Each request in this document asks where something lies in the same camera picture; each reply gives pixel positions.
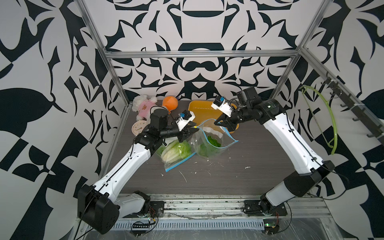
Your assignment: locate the orange plush toy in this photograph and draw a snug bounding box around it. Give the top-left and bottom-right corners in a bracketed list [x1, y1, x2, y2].
[162, 96, 179, 112]

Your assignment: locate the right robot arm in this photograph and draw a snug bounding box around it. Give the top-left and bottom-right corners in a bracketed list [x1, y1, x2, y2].
[211, 87, 335, 213]

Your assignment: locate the black wall hook rail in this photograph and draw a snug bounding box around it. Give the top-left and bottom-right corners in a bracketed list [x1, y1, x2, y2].
[320, 72, 384, 145]

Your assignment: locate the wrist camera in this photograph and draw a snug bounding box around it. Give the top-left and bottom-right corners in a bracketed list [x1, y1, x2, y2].
[176, 110, 196, 132]
[211, 96, 235, 117]

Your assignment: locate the clear zipper bag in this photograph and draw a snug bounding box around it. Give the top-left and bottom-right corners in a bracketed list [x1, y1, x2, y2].
[156, 137, 196, 172]
[190, 119, 238, 159]

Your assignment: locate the left black electronics board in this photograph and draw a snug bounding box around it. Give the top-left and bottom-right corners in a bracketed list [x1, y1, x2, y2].
[131, 221, 158, 237]

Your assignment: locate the white plush toy pink shirt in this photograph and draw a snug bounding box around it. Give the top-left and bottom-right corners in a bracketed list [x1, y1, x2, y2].
[132, 95, 158, 121]

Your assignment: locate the chinese cabbage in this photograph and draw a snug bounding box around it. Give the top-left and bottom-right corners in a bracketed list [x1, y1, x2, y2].
[197, 136, 222, 158]
[161, 140, 194, 164]

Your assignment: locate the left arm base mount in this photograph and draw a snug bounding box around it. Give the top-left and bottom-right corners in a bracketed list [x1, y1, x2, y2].
[123, 201, 165, 218]

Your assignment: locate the small round beige clock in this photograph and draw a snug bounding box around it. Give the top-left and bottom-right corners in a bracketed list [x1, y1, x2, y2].
[131, 120, 149, 137]

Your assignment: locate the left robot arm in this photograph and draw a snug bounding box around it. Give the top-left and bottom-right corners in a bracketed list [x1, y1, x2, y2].
[78, 108, 198, 234]

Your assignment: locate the green hose loop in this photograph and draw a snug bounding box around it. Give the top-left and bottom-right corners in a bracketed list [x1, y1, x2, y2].
[299, 84, 339, 156]

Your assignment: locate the right green led board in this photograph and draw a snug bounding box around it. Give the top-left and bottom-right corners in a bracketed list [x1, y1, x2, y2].
[262, 219, 280, 236]

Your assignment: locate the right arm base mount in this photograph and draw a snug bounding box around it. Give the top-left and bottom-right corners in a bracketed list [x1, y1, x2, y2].
[243, 200, 288, 217]

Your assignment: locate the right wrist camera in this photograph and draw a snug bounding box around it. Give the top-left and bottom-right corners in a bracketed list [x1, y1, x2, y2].
[211, 96, 235, 117]

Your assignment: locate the yellow plastic tray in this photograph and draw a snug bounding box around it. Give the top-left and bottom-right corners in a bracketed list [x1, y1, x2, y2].
[188, 100, 222, 125]

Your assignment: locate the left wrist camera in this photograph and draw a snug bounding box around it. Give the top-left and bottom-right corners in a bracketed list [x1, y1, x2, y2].
[176, 110, 196, 132]

